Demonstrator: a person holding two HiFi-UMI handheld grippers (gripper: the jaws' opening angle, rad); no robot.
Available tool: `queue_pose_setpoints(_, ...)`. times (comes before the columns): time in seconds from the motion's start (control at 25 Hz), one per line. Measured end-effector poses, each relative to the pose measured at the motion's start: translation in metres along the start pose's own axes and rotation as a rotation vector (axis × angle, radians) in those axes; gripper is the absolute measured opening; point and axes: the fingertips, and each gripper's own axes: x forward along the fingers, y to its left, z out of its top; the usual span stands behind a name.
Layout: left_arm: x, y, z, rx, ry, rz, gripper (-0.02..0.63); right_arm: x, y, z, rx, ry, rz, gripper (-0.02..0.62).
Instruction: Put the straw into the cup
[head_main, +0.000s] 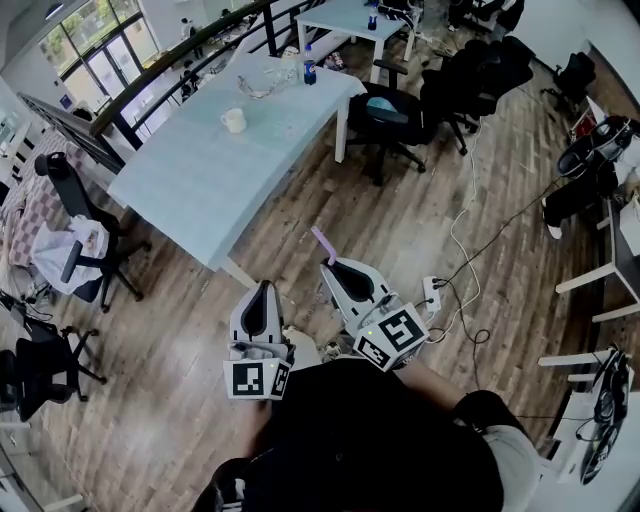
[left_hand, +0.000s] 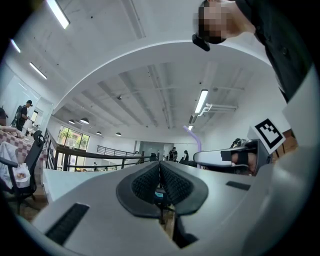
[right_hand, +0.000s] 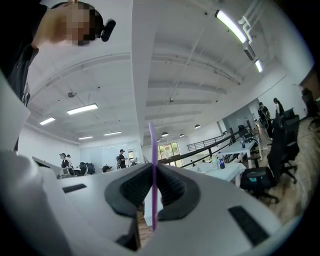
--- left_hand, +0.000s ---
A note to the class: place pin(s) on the white plastic bag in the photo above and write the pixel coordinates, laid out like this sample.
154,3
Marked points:
22,175

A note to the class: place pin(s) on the person's head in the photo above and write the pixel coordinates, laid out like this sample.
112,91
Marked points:
217,20

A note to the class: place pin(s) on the white ceiling pipes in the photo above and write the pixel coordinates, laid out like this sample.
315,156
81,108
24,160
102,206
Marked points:
220,108

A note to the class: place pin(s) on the black head-mounted camera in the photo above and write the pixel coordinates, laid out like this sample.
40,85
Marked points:
200,42

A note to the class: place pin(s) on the red checkered tablecloth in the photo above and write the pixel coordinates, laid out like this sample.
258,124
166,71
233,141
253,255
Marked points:
15,142

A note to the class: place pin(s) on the large window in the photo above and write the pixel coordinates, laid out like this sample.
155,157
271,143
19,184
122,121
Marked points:
73,138

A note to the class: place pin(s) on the long ceiling tube light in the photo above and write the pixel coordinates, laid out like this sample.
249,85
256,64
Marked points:
58,12
190,127
201,101
38,70
15,45

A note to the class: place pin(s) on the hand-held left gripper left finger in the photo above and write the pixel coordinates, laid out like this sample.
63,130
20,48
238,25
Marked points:
105,225

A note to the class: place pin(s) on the black office chair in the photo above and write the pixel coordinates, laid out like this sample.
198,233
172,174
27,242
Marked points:
32,155

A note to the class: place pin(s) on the person's black shirt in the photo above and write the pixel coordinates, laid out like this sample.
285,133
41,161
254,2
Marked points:
280,37

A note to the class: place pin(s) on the white cloth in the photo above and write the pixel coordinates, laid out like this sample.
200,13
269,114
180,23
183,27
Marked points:
6,160

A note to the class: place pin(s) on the white table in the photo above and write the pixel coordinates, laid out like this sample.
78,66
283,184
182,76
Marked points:
70,180

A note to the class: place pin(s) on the person's right hand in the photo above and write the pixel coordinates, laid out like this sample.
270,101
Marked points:
251,163

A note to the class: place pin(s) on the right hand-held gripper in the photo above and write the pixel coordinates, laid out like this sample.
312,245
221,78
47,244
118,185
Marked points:
268,136

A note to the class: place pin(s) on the brown wooden cabinet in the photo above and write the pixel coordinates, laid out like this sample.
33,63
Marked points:
287,145

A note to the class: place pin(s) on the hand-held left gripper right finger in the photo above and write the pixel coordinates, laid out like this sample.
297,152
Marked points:
220,200

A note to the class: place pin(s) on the black metal railing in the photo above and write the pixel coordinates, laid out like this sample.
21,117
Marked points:
100,156

